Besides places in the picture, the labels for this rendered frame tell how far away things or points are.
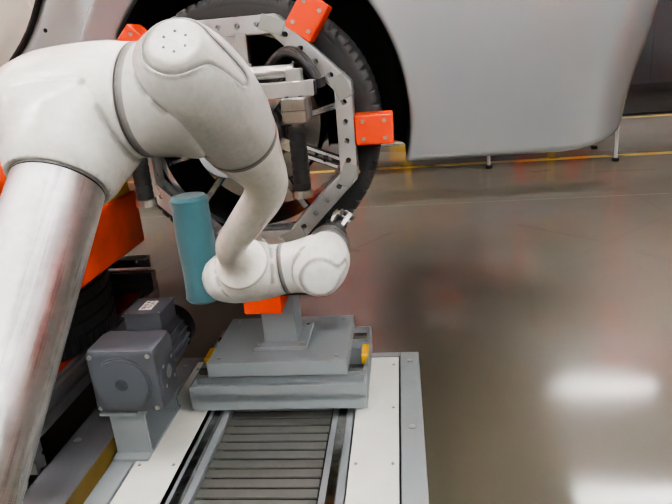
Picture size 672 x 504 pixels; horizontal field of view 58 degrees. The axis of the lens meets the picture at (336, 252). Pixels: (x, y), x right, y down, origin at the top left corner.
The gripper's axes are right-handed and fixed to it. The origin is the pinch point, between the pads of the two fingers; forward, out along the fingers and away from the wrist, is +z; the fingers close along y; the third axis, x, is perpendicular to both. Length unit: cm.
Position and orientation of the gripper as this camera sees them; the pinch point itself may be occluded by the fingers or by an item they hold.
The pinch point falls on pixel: (338, 218)
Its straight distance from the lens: 150.2
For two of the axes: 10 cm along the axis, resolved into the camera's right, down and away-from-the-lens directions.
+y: 6.4, -7.0, -3.0
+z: 0.9, -3.2, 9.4
